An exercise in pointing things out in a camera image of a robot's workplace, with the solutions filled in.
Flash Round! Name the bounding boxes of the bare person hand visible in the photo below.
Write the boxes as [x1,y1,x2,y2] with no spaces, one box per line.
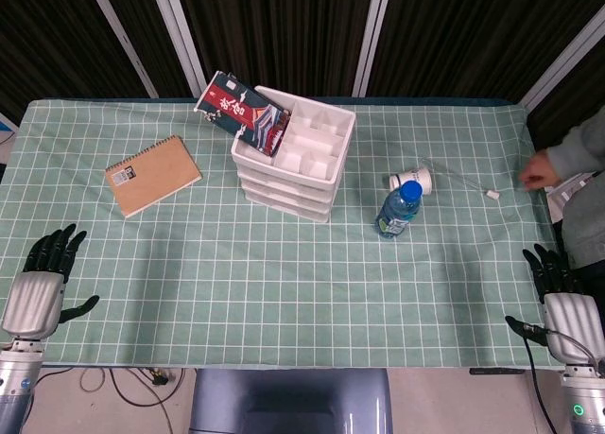
[518,148,562,189]

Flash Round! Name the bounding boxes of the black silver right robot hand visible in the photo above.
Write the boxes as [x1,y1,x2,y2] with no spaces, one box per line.
[504,243,605,365]

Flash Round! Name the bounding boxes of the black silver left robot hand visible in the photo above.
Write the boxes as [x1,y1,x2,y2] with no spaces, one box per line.
[0,223,101,341]

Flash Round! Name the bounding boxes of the grey sleeved person forearm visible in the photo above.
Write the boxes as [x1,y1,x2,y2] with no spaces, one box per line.
[545,120,605,180]

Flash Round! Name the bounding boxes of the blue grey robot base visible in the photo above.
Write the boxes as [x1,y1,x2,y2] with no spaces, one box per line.
[188,368,393,434]

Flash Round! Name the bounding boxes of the white drawer organizer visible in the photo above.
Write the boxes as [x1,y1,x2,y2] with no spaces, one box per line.
[230,84,357,224]

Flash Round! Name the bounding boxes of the grey jacket person torso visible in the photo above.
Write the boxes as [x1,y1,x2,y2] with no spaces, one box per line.
[550,171,605,270]

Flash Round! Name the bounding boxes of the white paper cup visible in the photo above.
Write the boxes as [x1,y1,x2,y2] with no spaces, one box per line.
[389,166,433,195]

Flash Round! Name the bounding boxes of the blue drink bottle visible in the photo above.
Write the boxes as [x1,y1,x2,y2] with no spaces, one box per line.
[374,180,424,240]

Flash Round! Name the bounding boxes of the brown spiral notebook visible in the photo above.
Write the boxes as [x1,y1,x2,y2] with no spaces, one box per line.
[104,134,203,219]

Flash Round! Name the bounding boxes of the green checkered tablecloth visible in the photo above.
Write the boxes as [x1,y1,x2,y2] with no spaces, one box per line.
[0,97,563,370]

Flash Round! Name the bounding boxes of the black right hand cable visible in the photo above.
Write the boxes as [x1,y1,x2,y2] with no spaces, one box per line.
[521,323,559,434]

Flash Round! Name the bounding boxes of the white partition post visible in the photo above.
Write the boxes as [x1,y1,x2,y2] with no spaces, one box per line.
[522,3,605,112]
[148,0,208,98]
[352,0,394,98]
[86,0,159,98]

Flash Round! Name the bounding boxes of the floor cables with plug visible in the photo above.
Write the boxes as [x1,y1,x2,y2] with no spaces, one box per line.
[78,367,185,434]

